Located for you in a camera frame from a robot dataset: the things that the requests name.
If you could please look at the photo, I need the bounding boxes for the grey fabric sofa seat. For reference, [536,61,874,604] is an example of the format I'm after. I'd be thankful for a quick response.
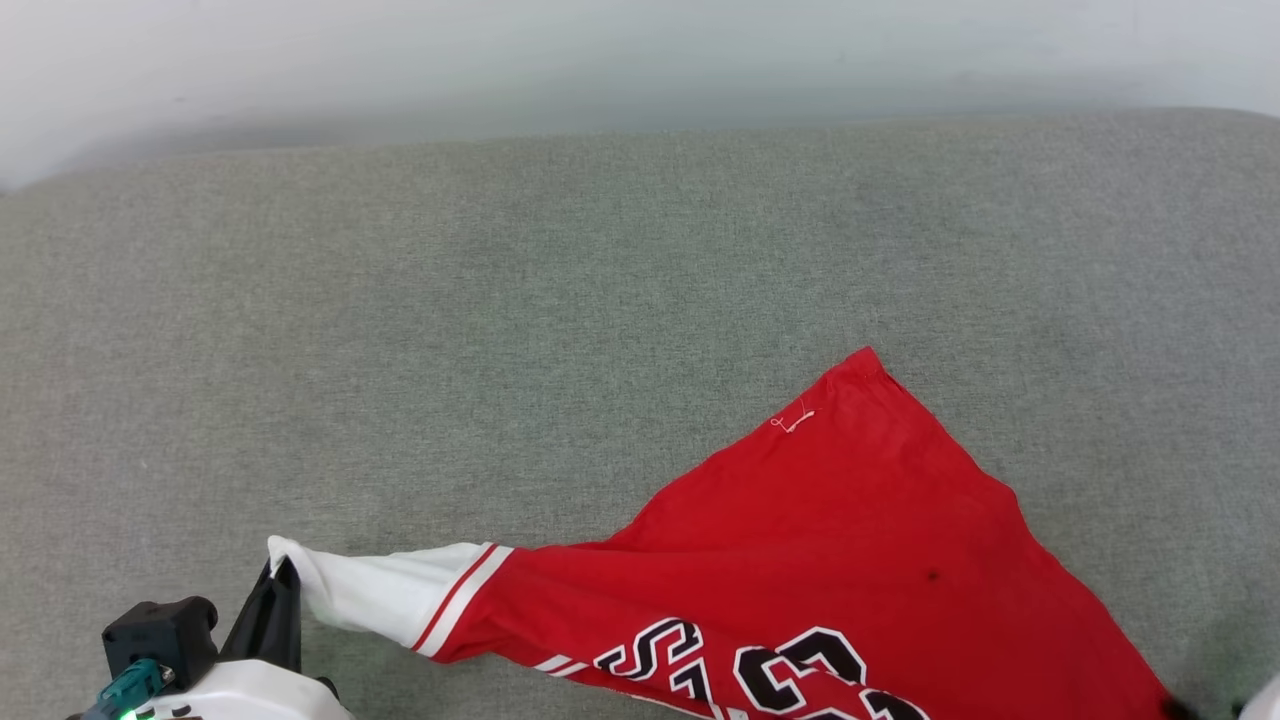
[0,108,1280,720]

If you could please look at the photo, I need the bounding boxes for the teal cable connector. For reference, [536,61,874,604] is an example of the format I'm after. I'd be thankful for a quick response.
[85,658,176,720]

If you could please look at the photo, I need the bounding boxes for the red and white jersey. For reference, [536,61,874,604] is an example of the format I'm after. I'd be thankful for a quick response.
[267,346,1201,720]

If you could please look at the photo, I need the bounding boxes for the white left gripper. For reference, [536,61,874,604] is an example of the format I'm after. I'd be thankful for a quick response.
[130,557,351,720]

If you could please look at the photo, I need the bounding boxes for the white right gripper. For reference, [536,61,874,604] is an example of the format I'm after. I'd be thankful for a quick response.
[1162,678,1280,720]

